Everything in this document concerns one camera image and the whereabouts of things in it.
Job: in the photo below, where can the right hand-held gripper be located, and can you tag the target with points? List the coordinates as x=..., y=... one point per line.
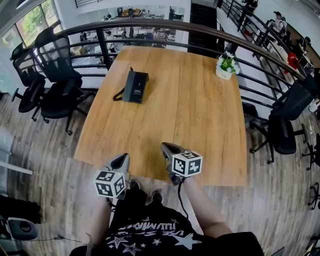
x=186, y=163

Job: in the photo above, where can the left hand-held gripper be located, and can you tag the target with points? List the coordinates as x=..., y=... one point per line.
x=110, y=183

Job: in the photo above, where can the black telephone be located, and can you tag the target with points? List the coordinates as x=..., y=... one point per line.
x=135, y=87

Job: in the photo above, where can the person's left forearm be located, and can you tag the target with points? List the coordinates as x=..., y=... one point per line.
x=101, y=220

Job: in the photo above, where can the person's right forearm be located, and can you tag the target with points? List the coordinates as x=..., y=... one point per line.
x=205, y=210

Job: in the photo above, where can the person's left shoe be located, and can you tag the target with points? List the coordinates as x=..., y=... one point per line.
x=134, y=184

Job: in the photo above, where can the person's shoe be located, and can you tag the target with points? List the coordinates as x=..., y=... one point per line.
x=157, y=197
x=134, y=184

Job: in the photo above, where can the person's right shoe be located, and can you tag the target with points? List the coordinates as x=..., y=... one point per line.
x=157, y=197

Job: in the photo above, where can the wooden table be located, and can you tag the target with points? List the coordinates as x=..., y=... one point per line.
x=195, y=112

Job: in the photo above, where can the black star-print t-shirt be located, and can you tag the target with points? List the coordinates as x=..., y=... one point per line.
x=155, y=232

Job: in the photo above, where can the black waste bin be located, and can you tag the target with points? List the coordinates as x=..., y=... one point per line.
x=249, y=109

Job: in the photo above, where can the black bag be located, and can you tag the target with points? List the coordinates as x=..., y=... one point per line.
x=18, y=208

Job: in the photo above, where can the grey round device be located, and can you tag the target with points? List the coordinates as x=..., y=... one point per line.
x=23, y=228

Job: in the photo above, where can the white pot with flowers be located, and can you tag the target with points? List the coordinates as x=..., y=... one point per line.
x=226, y=67

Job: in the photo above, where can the white desk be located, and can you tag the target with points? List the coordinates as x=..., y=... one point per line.
x=7, y=160

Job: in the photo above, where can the black mesh office chair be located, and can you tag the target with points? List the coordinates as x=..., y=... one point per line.
x=312, y=147
x=61, y=85
x=27, y=85
x=287, y=120

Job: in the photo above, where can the black chair base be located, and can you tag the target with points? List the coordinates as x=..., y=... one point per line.
x=315, y=196

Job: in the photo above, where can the black railing with wooden handrail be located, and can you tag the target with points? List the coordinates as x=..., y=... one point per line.
x=160, y=23

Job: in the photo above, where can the red garment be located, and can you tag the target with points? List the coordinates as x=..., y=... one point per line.
x=292, y=61

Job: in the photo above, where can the large window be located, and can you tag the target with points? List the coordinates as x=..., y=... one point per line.
x=30, y=22

